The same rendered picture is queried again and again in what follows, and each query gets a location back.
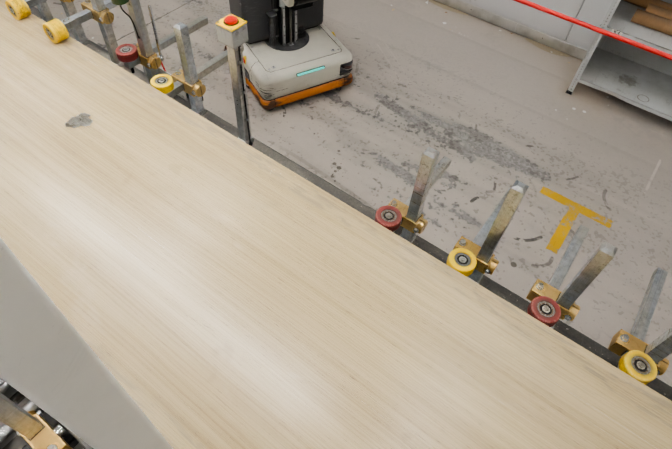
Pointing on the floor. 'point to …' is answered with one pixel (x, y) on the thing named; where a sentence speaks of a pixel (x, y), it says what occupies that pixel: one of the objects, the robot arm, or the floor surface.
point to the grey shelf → (624, 67)
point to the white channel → (63, 367)
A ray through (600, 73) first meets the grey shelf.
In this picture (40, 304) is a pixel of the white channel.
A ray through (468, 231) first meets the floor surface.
